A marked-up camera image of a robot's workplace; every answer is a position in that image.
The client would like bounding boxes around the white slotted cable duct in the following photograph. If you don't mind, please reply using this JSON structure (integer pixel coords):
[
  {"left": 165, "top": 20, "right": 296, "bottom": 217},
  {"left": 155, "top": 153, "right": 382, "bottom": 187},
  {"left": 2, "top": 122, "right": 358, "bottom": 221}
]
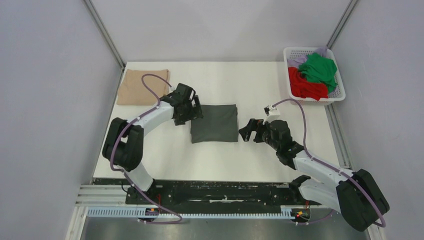
[{"left": 86, "top": 205, "right": 295, "bottom": 220}]

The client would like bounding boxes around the left aluminium corner post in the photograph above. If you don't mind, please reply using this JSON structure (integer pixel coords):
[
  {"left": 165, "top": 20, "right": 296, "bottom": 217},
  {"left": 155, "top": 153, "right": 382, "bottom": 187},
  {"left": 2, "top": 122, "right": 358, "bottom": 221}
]
[{"left": 82, "top": 0, "right": 126, "bottom": 71}]

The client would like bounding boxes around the folded beige t shirt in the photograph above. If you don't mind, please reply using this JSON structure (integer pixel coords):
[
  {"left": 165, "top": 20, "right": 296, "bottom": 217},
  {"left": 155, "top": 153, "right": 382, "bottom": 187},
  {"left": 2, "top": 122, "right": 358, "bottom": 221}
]
[{"left": 116, "top": 69, "right": 171, "bottom": 106}]

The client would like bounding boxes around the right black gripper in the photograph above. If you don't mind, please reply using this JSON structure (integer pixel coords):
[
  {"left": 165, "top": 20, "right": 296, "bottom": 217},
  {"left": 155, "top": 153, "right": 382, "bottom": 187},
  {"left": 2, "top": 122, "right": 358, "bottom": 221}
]
[{"left": 239, "top": 118, "right": 280, "bottom": 152}]

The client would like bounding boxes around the dark grey t shirt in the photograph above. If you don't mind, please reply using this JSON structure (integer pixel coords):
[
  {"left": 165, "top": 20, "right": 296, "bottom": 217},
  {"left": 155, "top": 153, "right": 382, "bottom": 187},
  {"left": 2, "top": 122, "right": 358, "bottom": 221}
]
[{"left": 190, "top": 104, "right": 239, "bottom": 144}]

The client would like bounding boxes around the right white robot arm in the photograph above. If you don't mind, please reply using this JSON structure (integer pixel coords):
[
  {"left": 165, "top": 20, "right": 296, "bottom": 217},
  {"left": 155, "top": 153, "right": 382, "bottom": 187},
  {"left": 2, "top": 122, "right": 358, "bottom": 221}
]
[{"left": 238, "top": 118, "right": 390, "bottom": 232}]

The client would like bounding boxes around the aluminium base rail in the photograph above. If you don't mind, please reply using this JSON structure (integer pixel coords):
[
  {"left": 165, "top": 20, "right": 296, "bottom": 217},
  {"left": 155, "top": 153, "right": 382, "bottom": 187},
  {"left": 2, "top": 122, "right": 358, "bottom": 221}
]
[{"left": 76, "top": 184, "right": 300, "bottom": 207}]

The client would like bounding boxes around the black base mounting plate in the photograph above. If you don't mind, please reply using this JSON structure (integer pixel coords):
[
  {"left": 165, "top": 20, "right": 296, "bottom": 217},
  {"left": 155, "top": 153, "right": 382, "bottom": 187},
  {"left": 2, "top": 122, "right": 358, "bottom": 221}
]
[{"left": 145, "top": 180, "right": 306, "bottom": 214}]

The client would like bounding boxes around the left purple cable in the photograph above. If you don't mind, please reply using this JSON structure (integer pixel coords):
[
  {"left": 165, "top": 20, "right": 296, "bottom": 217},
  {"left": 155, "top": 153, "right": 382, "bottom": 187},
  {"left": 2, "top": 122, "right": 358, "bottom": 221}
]
[{"left": 109, "top": 73, "right": 184, "bottom": 225}]

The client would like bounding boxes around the aluminium corner post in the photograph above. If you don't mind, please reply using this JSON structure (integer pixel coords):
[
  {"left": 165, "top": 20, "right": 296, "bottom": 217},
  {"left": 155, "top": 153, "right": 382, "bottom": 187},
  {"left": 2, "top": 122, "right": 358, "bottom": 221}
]
[
  {"left": 82, "top": 0, "right": 126, "bottom": 71},
  {"left": 326, "top": 0, "right": 360, "bottom": 49}
]

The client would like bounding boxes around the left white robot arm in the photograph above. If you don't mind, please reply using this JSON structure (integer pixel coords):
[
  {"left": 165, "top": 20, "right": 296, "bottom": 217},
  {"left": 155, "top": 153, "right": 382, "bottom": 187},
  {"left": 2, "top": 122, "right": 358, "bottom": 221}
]
[{"left": 101, "top": 83, "right": 204, "bottom": 204}]

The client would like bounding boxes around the red t shirt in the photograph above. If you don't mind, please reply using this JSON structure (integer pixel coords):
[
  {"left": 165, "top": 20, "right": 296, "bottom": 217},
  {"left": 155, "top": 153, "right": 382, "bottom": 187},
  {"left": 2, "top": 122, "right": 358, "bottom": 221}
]
[{"left": 288, "top": 67, "right": 328, "bottom": 101}]

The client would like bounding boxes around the white plastic laundry basket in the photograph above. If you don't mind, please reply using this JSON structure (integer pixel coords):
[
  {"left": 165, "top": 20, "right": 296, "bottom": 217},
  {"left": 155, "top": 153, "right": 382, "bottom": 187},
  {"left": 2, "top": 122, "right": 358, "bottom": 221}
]
[{"left": 283, "top": 46, "right": 346, "bottom": 106}]

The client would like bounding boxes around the purple cable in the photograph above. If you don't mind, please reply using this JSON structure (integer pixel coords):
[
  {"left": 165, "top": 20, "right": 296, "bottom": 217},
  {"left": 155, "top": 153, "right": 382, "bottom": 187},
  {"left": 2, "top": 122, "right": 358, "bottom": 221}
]
[
  {"left": 109, "top": 73, "right": 184, "bottom": 225},
  {"left": 271, "top": 98, "right": 387, "bottom": 229}
]

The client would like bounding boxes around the right aluminium corner post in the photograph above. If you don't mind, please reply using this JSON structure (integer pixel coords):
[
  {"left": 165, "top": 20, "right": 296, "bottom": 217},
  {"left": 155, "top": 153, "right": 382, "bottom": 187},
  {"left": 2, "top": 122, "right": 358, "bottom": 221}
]
[{"left": 326, "top": 0, "right": 360, "bottom": 49}]

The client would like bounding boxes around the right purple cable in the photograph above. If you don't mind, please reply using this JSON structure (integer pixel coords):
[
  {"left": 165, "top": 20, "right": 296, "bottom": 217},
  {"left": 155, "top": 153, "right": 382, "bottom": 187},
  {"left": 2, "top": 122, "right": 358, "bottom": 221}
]
[{"left": 271, "top": 98, "right": 387, "bottom": 229}]

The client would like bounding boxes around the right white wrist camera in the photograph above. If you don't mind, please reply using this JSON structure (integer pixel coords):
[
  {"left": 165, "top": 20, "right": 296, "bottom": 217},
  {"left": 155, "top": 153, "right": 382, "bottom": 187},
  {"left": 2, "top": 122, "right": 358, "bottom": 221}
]
[{"left": 263, "top": 105, "right": 281, "bottom": 125}]

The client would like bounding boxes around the green t shirt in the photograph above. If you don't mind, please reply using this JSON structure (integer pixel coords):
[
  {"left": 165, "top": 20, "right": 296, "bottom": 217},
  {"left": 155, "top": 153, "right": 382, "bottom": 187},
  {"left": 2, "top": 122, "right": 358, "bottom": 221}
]
[{"left": 298, "top": 53, "right": 338, "bottom": 94}]

